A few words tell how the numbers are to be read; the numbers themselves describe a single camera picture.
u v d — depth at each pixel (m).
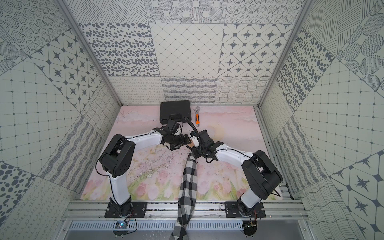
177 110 1.15
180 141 0.86
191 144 0.93
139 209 0.74
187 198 0.72
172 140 0.82
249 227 0.71
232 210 0.73
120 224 0.72
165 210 0.75
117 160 0.51
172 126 0.79
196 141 0.80
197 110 1.18
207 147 0.69
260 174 0.47
